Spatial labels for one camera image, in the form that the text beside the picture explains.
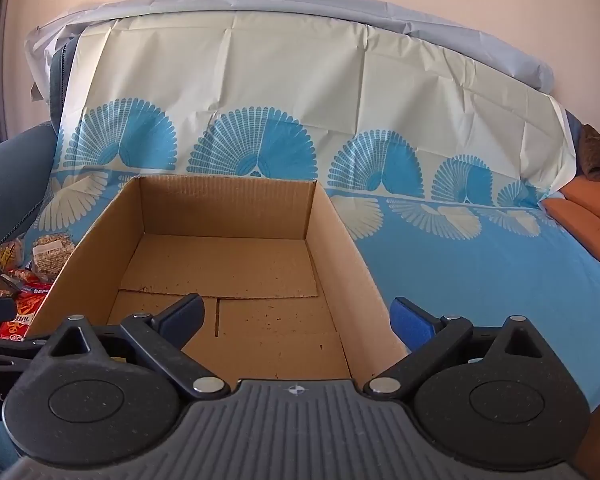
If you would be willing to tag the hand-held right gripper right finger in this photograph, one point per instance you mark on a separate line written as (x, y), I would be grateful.
(409, 321)

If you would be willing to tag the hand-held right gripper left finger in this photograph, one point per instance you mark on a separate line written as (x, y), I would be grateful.
(185, 316)

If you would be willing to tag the red snack packet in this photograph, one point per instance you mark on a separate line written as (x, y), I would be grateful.
(27, 305)

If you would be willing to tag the clear orange cracker packet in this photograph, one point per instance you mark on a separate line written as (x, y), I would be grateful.
(9, 256)

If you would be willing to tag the brown cardboard box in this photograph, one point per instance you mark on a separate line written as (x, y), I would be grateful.
(230, 270)

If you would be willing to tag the clear bag of peanuts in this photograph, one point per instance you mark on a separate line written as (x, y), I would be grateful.
(50, 255)

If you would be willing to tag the blue cream fan-print sheet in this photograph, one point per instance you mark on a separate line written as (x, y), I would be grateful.
(480, 285)

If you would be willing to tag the orange cushion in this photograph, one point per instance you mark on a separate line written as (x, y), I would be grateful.
(590, 220)

